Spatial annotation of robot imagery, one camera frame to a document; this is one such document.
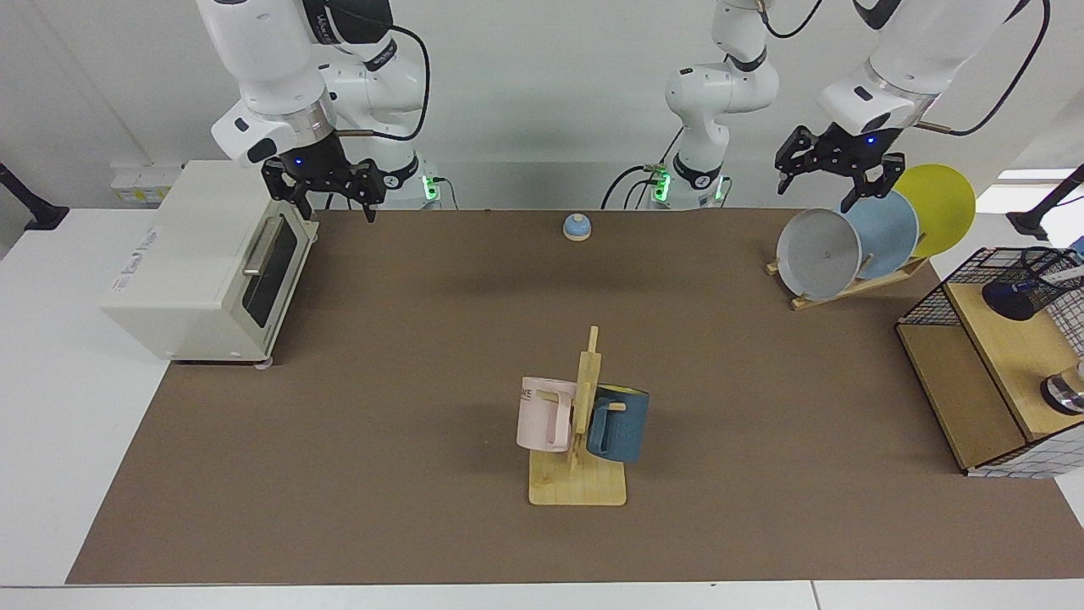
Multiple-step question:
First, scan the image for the black clamp mount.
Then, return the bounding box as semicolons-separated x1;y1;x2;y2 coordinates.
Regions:
0;162;71;233
1006;164;1084;241

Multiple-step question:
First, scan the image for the yellow plate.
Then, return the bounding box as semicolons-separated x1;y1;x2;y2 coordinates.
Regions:
887;164;977;259

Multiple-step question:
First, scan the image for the pink mug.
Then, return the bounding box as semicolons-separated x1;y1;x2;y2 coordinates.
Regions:
516;376;580;454

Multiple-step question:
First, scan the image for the pale toaster oven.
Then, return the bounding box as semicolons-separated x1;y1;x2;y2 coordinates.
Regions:
100;160;321;369

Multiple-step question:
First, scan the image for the dark blue mug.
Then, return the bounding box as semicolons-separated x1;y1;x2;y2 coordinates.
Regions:
586;384;651;464

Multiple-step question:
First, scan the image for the brown table cloth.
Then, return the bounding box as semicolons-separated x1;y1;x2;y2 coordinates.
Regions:
66;208;1084;585

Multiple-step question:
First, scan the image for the wire basket with wooden floor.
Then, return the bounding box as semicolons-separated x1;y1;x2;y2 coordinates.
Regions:
895;246;1084;480

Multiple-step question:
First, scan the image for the wooden cup stand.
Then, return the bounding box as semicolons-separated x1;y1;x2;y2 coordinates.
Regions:
528;325;628;507

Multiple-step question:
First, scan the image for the blue and white marker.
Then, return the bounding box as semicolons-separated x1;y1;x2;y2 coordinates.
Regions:
986;267;1084;308

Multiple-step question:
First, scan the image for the black base cable bundle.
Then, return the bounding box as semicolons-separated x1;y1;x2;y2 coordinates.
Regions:
600;127;685;211

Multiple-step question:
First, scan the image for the grey plate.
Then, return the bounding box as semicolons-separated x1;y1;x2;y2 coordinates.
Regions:
776;208;864;302

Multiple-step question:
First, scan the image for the silver metal lid knob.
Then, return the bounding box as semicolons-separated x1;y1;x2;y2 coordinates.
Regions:
1039;359;1084;417

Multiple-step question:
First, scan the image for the wooden plate rack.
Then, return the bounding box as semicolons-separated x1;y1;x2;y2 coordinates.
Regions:
766;256;931;312

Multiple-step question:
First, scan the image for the black mesh pen holder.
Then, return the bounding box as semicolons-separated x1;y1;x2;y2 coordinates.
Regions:
981;247;1084;323

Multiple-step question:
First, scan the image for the light blue plate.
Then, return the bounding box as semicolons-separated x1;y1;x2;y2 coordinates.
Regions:
832;186;921;281

